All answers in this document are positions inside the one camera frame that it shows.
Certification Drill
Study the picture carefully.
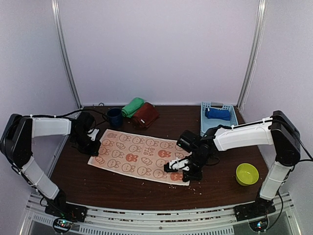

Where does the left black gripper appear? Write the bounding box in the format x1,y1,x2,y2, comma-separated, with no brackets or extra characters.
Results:
71,132,101,156

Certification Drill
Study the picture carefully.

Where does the orange patterned towel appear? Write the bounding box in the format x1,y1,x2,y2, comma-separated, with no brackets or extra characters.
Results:
88,129,190,186

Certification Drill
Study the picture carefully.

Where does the light blue plastic basket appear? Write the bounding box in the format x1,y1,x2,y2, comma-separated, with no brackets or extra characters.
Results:
200,102,238,136

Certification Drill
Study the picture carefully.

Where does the blue towel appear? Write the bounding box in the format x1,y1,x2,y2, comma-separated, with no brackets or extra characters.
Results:
205,108,231,121

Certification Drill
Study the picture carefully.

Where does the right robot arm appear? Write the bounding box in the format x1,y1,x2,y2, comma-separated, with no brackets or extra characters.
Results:
169,110,301,216

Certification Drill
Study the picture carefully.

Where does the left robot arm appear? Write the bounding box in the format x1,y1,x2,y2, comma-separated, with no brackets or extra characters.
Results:
0,112,100,217

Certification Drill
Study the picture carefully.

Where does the dark blue mug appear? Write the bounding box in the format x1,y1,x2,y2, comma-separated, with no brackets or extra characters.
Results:
102,108,123,128

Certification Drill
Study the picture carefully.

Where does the yellow-green bowl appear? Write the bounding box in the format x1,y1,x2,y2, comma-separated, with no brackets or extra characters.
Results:
236,163,259,187

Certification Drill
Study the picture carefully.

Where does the green rolled towel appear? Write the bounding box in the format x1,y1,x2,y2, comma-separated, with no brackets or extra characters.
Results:
122,97,145,118

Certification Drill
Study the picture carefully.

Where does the brown rolled towel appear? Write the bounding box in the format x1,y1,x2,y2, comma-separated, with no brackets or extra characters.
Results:
131,102,159,128

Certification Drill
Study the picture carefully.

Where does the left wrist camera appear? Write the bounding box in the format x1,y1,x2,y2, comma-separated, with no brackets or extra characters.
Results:
88,128,99,141

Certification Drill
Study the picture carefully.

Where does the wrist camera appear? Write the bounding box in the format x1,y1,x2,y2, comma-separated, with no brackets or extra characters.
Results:
88,128,99,141
164,159,190,172

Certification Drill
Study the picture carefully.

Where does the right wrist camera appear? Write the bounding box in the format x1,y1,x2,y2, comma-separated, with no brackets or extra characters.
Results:
164,159,190,172

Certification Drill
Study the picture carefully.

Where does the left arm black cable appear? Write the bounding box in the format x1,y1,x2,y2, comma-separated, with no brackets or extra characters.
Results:
29,109,110,123

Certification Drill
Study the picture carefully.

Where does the front aluminium rail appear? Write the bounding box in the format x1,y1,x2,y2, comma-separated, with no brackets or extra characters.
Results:
18,193,303,235

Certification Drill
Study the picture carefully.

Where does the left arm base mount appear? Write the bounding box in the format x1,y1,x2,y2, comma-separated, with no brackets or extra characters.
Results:
45,204,88,234

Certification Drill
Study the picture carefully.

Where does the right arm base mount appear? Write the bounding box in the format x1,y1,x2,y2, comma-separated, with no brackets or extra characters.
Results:
233,202,276,233

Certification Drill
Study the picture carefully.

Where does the left aluminium frame post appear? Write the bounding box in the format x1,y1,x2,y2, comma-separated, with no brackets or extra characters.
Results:
51,0,82,108

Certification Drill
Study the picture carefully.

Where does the aluminium frame post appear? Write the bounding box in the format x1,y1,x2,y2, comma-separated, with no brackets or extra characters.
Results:
51,0,82,108
237,0,267,109

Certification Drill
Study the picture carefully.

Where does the right aluminium frame post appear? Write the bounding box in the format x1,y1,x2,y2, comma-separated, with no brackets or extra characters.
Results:
237,0,267,109

